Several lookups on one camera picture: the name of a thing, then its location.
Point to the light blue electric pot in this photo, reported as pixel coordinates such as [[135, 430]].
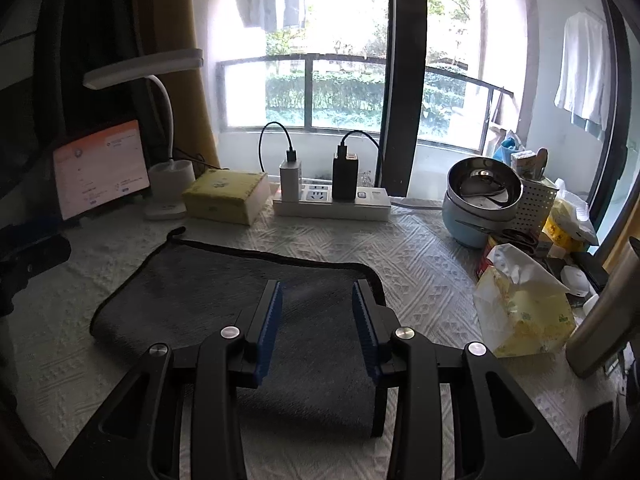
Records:
[[462, 220]]

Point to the yellow tissue box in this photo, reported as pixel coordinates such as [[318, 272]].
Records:
[[225, 192]]

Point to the white perforated utensil holder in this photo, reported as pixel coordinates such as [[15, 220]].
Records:
[[537, 205]]

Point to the white power strip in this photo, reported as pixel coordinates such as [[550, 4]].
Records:
[[332, 200]]

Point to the blue plastic bag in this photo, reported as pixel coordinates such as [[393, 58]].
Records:
[[507, 147]]

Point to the yellow snack bag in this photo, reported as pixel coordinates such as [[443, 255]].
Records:
[[570, 225]]

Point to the steel bottle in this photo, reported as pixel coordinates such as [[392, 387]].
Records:
[[607, 305]]

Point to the dark grey towel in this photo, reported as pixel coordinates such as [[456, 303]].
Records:
[[210, 305]]

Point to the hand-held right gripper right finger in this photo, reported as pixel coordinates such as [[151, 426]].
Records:
[[364, 332]]

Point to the black charger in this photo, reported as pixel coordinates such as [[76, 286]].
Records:
[[345, 175]]

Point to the tablet with lit screen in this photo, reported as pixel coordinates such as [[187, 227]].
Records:
[[100, 167]]

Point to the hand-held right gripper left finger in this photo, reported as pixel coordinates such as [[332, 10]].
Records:
[[267, 330]]

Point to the stainless steel bowl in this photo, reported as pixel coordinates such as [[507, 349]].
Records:
[[482, 182]]

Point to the hanging white shirt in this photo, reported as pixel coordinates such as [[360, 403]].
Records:
[[582, 72]]

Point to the white charger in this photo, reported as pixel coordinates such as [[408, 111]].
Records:
[[291, 175]]

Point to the yellow tissue pack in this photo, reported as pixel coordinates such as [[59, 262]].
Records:
[[522, 310]]

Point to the yellow curtain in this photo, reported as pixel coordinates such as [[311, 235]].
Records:
[[192, 35]]

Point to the red tin can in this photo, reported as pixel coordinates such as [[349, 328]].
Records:
[[487, 255]]

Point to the white desk lamp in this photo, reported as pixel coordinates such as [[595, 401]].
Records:
[[162, 160]]

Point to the white patterned table cloth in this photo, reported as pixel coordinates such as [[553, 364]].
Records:
[[430, 285]]

